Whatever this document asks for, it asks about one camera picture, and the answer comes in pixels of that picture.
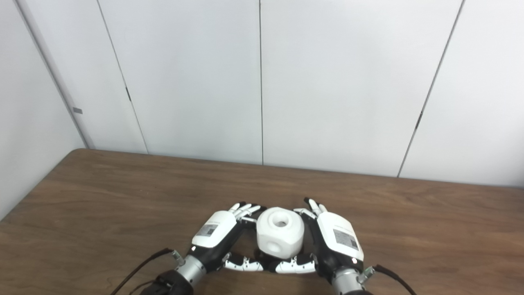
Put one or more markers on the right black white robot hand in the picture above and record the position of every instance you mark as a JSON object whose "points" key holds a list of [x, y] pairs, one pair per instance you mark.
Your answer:
{"points": [[339, 237]]}

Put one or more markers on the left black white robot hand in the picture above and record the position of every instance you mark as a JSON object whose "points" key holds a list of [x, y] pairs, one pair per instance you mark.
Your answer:
{"points": [[215, 229]]}

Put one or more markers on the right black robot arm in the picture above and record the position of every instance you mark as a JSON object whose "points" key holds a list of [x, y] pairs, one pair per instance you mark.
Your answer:
{"points": [[348, 282]]}

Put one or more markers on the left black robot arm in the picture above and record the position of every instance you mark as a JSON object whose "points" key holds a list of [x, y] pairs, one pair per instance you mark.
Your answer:
{"points": [[190, 270]]}

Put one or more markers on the black flanged holder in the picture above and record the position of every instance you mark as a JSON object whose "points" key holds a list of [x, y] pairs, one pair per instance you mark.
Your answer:
{"points": [[270, 263]]}

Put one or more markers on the round white plastic piece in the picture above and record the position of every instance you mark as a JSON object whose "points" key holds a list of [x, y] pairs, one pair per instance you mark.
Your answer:
{"points": [[290, 239]]}

